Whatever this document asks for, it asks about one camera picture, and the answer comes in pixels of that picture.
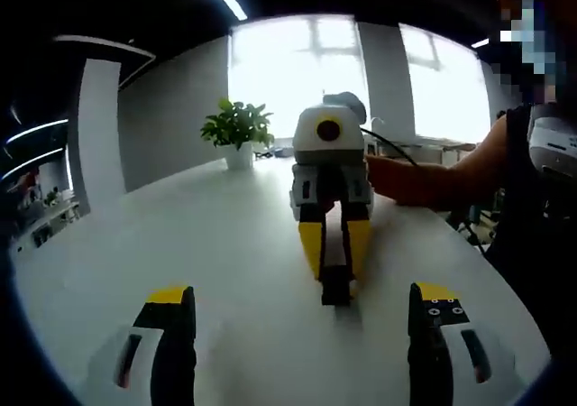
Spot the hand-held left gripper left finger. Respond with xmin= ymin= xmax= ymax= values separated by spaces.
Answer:
xmin=88 ymin=283 xmax=197 ymax=406

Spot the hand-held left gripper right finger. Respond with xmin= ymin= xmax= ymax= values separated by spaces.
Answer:
xmin=407 ymin=281 xmax=516 ymax=406

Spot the black pronged plastic buckle part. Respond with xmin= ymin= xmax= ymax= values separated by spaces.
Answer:
xmin=321 ymin=264 xmax=353 ymax=290

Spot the black socket plastic buckle part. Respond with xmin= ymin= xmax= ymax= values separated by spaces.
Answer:
xmin=320 ymin=284 xmax=353 ymax=308

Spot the person's right hand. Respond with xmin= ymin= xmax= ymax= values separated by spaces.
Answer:
xmin=366 ymin=154 xmax=412 ymax=207

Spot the green plant in white pot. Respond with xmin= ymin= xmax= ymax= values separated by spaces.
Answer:
xmin=199 ymin=98 xmax=276 ymax=171

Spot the person in dark shirt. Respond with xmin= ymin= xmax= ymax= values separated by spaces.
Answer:
xmin=484 ymin=103 xmax=577 ymax=357

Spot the long white office desk row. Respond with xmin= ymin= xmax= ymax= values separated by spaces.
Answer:
xmin=15 ymin=193 xmax=85 ymax=250

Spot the white grey chest device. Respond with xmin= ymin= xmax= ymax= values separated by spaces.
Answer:
xmin=527 ymin=103 xmax=577 ymax=180

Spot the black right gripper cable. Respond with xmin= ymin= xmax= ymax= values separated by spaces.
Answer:
xmin=360 ymin=125 xmax=421 ymax=168

